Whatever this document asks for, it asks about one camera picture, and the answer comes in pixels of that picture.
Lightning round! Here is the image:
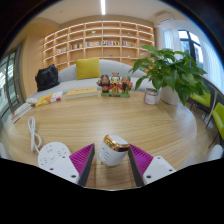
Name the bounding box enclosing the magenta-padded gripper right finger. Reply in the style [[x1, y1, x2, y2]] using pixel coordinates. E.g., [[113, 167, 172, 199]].
[[127, 143, 177, 188]]

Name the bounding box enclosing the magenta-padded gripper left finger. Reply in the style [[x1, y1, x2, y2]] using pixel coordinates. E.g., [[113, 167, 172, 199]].
[[44, 143, 97, 188]]

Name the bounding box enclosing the white cube charger gold band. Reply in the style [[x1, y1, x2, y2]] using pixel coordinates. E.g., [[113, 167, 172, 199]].
[[97, 134, 131, 168]]

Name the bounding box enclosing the round white power strip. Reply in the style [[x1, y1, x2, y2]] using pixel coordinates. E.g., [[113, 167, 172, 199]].
[[37, 141, 72, 169]]

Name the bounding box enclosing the white chair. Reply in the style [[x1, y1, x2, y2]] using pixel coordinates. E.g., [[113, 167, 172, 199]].
[[206, 143, 224, 162]]

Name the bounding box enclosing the small white jar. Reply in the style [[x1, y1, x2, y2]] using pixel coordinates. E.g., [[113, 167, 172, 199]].
[[143, 87, 160, 106]]

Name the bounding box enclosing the red and white book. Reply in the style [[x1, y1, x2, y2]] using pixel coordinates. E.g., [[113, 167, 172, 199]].
[[10, 101, 34, 124]]

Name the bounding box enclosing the plain yellow book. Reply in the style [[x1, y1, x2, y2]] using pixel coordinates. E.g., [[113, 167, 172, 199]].
[[64, 86, 99, 100]]

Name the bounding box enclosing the light grey curved sofa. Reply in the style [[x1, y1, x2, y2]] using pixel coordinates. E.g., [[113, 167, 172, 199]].
[[26, 59, 156, 101]]

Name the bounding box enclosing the colourful three-figure ornament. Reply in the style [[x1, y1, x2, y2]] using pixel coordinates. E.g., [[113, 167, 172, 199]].
[[96, 71, 134, 99]]

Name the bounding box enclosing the black backpack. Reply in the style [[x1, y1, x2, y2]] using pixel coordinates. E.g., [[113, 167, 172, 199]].
[[34, 63, 61, 93]]

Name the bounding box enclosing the green potted plant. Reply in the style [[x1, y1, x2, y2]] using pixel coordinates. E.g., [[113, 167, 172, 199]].
[[129, 44, 212, 106]]

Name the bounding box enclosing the grey framed glass door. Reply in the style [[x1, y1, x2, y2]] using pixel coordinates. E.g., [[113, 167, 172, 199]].
[[0, 43, 26, 124]]

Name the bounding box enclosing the yellow square cushion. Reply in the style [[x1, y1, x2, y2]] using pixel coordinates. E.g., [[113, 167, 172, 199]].
[[74, 56, 102, 81]]

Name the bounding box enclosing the white sheer curtain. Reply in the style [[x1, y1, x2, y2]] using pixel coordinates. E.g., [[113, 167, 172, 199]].
[[163, 28, 183, 53], [199, 41, 224, 94]]

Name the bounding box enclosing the dark framed window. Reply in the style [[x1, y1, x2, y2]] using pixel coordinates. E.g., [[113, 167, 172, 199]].
[[177, 29, 204, 69]]

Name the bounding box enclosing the long ceiling light strip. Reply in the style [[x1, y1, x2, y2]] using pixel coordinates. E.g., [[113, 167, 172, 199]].
[[99, 0, 107, 16]]

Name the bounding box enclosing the white power strip cable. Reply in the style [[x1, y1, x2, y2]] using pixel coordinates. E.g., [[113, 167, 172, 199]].
[[27, 116, 43, 154]]

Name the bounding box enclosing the wooden wall shelf unit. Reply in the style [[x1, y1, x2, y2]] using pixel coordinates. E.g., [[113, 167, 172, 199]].
[[42, 20, 156, 72]]

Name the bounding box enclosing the white wall air conditioner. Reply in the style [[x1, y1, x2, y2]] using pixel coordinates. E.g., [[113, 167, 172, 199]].
[[154, 12, 176, 26]]

